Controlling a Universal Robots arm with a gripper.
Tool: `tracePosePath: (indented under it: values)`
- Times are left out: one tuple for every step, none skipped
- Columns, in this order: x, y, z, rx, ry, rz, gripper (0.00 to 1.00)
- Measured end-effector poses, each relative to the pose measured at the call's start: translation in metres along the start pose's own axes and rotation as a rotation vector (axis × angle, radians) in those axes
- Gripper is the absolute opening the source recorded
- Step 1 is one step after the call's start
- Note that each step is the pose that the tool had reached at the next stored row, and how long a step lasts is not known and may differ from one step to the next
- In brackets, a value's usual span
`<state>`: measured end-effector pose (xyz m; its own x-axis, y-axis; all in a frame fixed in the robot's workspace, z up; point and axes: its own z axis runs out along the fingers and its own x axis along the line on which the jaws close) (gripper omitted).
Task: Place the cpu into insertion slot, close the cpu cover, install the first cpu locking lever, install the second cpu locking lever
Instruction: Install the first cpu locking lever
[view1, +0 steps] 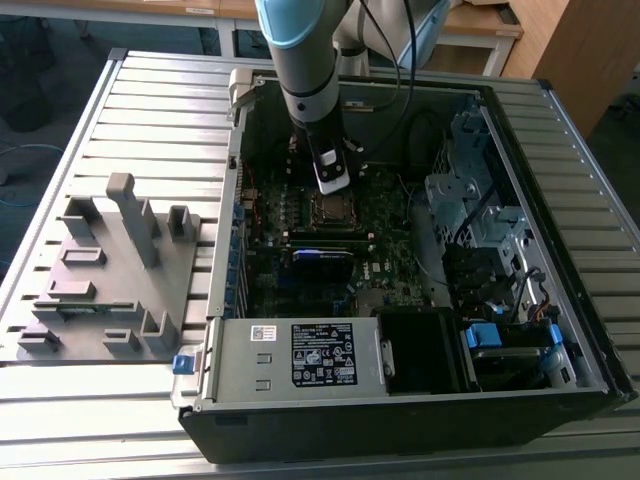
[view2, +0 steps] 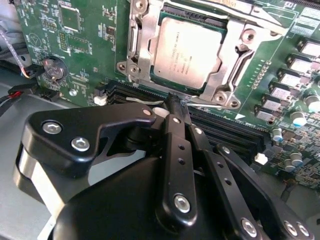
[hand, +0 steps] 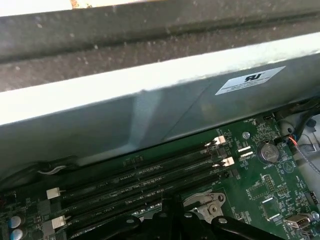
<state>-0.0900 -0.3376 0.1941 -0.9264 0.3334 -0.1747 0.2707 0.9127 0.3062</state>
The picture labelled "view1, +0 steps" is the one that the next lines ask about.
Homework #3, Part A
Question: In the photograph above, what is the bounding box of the green motherboard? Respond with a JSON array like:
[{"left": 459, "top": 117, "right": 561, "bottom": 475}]
[{"left": 234, "top": 159, "right": 436, "bottom": 319}]

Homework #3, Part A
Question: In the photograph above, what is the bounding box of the black PC case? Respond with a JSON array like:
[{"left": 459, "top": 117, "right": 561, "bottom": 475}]
[{"left": 169, "top": 67, "right": 639, "bottom": 466}]

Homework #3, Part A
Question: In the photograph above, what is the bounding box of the wooden cabinet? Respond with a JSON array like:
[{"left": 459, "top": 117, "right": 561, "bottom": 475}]
[{"left": 502, "top": 0, "right": 640, "bottom": 144}]

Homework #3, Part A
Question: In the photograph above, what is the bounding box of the wooden desk white frame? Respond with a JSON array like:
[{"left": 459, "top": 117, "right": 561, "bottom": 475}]
[
  {"left": 0, "top": 0, "right": 236, "bottom": 57},
  {"left": 219, "top": 0, "right": 525, "bottom": 77}
]

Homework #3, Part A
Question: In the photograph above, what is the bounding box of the coloured wire bundle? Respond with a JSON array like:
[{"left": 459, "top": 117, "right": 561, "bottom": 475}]
[{"left": 529, "top": 297, "right": 561, "bottom": 324}]

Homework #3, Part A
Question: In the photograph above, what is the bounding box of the black looped cable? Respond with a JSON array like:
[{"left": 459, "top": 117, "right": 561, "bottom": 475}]
[{"left": 403, "top": 106, "right": 449, "bottom": 174}]

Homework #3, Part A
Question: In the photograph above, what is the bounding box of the silver metal drive cage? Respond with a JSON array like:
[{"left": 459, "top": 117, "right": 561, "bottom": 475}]
[{"left": 423, "top": 94, "right": 539, "bottom": 301}]

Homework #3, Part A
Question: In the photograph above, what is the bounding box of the black office chair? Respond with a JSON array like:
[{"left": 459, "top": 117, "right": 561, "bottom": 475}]
[{"left": 0, "top": 27, "right": 57, "bottom": 134}]

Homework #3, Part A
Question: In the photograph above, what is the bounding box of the metal socket cover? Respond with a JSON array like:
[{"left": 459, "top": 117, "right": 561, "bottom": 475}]
[{"left": 309, "top": 192, "right": 359, "bottom": 230}]

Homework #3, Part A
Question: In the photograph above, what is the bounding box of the black drive cable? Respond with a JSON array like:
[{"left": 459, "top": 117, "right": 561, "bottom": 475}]
[{"left": 452, "top": 182, "right": 500, "bottom": 244}]

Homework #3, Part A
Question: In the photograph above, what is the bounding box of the green RAM stick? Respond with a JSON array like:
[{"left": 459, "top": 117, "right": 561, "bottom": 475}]
[{"left": 55, "top": 302, "right": 137, "bottom": 318}]

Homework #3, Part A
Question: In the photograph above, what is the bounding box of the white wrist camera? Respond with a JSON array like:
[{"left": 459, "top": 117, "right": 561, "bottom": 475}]
[{"left": 308, "top": 132, "right": 352, "bottom": 197}]

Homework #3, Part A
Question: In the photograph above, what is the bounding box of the black disk drive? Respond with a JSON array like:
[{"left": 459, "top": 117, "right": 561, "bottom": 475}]
[{"left": 469, "top": 347, "right": 546, "bottom": 392}]

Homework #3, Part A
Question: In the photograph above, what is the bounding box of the blue disk carrier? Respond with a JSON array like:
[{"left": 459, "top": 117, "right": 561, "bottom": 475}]
[{"left": 462, "top": 322, "right": 504, "bottom": 350}]

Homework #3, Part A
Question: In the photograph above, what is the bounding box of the grey power supply unit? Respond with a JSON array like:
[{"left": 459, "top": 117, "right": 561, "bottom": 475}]
[{"left": 212, "top": 316, "right": 397, "bottom": 402}]

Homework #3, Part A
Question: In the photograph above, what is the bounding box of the grey parts rack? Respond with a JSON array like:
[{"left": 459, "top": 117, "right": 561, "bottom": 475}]
[{"left": 14, "top": 172, "right": 204, "bottom": 362}]

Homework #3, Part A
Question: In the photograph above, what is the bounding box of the silver chipset heatsink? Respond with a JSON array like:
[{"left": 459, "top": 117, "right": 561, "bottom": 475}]
[{"left": 355, "top": 288, "right": 387, "bottom": 317}]

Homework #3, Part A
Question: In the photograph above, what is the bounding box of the black graphics card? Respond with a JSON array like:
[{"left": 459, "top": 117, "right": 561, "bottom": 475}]
[{"left": 290, "top": 248, "right": 357, "bottom": 297}]

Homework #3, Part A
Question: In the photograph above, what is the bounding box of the blue floor cable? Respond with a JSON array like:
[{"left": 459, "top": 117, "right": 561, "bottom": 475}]
[{"left": 0, "top": 142, "right": 66, "bottom": 211}]

